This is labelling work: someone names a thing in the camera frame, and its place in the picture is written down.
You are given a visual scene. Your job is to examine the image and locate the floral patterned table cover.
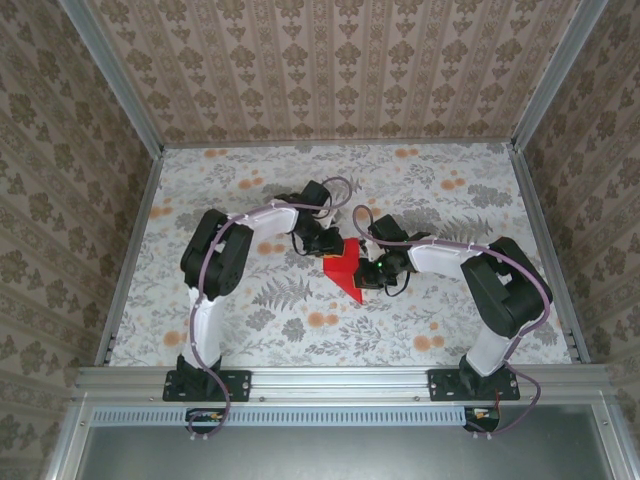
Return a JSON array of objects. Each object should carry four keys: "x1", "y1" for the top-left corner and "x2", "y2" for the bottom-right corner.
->
[{"x1": 107, "y1": 143, "x2": 575, "y2": 369}]

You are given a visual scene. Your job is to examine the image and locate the aluminium table side rail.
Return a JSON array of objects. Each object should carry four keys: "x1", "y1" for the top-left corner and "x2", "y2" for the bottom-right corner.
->
[
  {"x1": 507, "y1": 142, "x2": 592, "y2": 364},
  {"x1": 94, "y1": 147, "x2": 166, "y2": 366}
]

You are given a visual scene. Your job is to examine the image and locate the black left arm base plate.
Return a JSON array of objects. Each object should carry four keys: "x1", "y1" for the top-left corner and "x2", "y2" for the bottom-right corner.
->
[{"x1": 163, "y1": 368, "x2": 252, "y2": 403}]

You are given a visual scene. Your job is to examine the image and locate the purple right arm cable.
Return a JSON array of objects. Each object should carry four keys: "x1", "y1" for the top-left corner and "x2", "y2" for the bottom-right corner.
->
[{"x1": 352, "y1": 203, "x2": 555, "y2": 442}]

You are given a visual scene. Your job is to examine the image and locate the red square paper sheet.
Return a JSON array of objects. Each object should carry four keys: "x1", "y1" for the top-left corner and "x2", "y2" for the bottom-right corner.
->
[{"x1": 322, "y1": 237, "x2": 372, "y2": 305}]

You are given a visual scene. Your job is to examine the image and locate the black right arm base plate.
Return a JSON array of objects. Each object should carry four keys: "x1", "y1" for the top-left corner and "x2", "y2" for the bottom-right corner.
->
[{"x1": 428, "y1": 368, "x2": 521, "y2": 403}]

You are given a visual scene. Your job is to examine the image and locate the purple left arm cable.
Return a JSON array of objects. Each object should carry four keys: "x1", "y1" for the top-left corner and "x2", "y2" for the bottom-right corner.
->
[{"x1": 187, "y1": 175, "x2": 354, "y2": 444}]

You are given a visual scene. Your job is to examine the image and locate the grey sheet metal panel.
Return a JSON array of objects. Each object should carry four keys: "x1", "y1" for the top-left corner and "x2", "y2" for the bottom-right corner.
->
[{"x1": 74, "y1": 425, "x2": 617, "y2": 480}]

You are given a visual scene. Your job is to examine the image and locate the grey slotted cable duct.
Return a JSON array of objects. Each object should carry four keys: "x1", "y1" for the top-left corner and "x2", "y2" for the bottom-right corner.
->
[{"x1": 92, "y1": 405, "x2": 471, "y2": 427}]

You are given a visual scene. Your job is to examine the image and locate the aluminium frame cross beam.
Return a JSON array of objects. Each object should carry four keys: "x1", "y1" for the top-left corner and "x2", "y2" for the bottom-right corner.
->
[{"x1": 74, "y1": 363, "x2": 614, "y2": 404}]

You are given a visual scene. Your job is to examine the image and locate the aluminium frame post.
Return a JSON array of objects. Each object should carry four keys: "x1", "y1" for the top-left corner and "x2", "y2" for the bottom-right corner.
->
[
  {"x1": 509, "y1": 0, "x2": 612, "y2": 151},
  {"x1": 58, "y1": 0, "x2": 166, "y2": 154}
]

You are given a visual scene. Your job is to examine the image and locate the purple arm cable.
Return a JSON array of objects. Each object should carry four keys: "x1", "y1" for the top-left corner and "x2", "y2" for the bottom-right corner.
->
[
  {"x1": 187, "y1": 175, "x2": 354, "y2": 444},
  {"x1": 352, "y1": 203, "x2": 555, "y2": 442}
]

